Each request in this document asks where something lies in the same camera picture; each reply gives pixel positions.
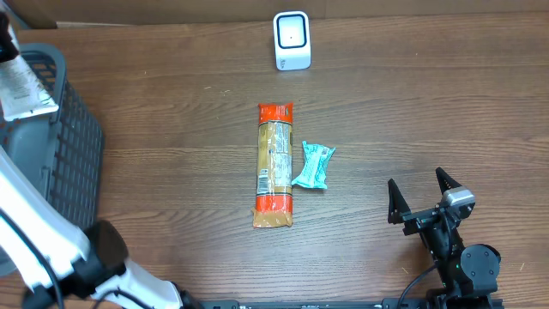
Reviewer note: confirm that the white barcode scanner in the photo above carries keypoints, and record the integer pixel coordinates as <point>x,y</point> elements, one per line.
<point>292,41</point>

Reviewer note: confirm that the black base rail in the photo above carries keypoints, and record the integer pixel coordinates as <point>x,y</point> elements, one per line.
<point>387,303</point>

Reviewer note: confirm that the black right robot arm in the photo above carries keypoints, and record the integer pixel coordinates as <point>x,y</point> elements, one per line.
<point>468,273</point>

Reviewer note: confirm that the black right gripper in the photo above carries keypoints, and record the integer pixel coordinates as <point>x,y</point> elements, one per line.
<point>417,220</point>

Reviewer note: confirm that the teal snack bar wrapper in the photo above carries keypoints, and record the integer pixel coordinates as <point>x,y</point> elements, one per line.
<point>314,172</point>

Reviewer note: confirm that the white tube gold cap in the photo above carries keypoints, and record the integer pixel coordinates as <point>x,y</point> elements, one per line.
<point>22,93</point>

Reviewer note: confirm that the orange pasta package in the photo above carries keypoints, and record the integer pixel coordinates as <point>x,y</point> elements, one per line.
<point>274,173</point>

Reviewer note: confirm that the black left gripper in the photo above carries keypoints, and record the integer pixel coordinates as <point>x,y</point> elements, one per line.
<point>6,54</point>

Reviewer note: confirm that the grey plastic shopping basket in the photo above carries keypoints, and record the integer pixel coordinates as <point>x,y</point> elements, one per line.
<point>50,175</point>

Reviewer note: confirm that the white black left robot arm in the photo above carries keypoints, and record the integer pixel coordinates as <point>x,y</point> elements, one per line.
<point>107,274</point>

